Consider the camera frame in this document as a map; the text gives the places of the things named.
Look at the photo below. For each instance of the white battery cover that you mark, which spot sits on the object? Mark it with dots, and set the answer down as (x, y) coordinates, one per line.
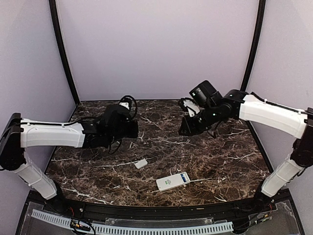
(141, 163)

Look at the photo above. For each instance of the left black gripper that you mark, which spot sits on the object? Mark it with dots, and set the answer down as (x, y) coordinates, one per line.
(133, 133)

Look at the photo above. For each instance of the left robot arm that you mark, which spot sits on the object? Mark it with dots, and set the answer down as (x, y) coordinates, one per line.
(114, 125)

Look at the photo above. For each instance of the white remote control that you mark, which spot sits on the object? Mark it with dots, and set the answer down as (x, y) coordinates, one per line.
(170, 182)

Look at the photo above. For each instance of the right black frame post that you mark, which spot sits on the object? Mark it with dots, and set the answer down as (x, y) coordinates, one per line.
(254, 45)

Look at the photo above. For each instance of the black front rail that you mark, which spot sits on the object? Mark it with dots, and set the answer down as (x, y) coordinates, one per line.
(234, 210)

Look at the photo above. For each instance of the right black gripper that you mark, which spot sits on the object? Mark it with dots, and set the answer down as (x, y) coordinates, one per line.
(191, 130)

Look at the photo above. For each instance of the black frame post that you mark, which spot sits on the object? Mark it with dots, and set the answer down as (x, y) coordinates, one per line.
(254, 45)
(62, 51)

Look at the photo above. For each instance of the left black frame post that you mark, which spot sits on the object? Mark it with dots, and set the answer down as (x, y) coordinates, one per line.
(62, 51)

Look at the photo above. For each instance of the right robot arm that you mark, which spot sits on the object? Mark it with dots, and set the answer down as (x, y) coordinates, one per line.
(207, 107)

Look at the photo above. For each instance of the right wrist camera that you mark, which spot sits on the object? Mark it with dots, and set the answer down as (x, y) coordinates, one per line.
(189, 106)

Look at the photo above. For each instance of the white slotted cable duct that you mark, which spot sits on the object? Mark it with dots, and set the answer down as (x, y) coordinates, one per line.
(136, 227)

